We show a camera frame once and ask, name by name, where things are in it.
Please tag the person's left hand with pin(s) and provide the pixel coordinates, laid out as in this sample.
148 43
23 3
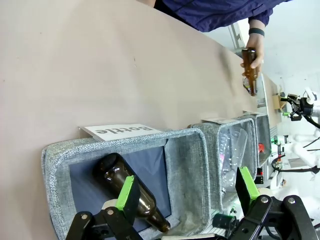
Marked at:
258 47

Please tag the grey fabric basket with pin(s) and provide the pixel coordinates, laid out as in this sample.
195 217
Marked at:
212 150
263 130
185 170

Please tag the person's left forearm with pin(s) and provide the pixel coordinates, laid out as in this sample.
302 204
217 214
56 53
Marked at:
257 23

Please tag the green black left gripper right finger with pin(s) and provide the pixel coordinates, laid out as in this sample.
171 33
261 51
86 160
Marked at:
246 187

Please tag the brown glass bottle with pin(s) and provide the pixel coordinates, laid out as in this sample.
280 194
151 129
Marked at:
250 72
112 172

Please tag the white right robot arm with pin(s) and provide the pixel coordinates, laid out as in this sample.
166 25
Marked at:
303 153

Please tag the black wrist watch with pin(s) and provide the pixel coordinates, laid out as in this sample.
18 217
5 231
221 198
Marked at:
256 31

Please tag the white Bottle label sign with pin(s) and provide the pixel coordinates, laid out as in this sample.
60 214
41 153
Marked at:
120 131

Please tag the red can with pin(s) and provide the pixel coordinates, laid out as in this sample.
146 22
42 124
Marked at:
261 148

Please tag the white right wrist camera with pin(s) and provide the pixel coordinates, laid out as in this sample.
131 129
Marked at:
310 93

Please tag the clear plastic bottle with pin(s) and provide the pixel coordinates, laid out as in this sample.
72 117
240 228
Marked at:
232 155

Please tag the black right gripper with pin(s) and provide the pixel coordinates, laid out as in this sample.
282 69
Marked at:
306 107

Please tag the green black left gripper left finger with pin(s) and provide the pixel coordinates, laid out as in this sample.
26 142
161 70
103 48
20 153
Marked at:
128 195

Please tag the dark purple jacket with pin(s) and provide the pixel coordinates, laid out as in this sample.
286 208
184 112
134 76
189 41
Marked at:
212 12

